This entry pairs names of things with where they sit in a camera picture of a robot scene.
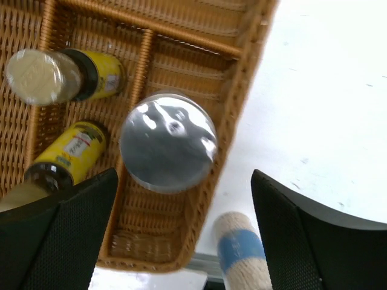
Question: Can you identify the blue-label silver-lid canister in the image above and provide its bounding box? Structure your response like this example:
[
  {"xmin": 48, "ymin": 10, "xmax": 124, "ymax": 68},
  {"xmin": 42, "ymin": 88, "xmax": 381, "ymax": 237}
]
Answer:
[
  {"xmin": 119, "ymin": 91, "xmax": 218, "ymax": 194},
  {"xmin": 213, "ymin": 211, "xmax": 273, "ymax": 290}
]

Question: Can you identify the yellow-label brown glass bottle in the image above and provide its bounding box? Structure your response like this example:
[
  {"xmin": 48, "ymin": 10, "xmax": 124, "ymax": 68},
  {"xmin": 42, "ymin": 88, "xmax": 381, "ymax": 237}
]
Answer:
[
  {"xmin": 5, "ymin": 48, "xmax": 126, "ymax": 106},
  {"xmin": 1, "ymin": 121, "xmax": 108, "ymax": 212}
]

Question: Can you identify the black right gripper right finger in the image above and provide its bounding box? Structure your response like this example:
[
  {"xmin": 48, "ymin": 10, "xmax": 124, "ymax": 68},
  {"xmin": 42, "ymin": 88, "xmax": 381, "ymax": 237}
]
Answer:
[{"xmin": 251, "ymin": 170, "xmax": 386, "ymax": 289}]

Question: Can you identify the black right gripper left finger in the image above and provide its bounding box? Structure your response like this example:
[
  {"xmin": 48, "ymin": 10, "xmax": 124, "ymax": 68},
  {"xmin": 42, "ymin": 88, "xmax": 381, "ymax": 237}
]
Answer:
[{"xmin": 1, "ymin": 168, "xmax": 118, "ymax": 289}]

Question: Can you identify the woven wicker divided tray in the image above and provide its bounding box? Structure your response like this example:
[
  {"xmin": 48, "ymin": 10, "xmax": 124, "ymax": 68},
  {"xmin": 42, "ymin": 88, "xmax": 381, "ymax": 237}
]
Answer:
[{"xmin": 1, "ymin": 1, "xmax": 277, "ymax": 273}]

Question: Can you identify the aluminium table frame rail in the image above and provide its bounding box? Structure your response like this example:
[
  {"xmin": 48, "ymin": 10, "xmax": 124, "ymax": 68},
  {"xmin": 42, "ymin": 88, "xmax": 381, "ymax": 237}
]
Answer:
[{"xmin": 185, "ymin": 253, "xmax": 223, "ymax": 283}]

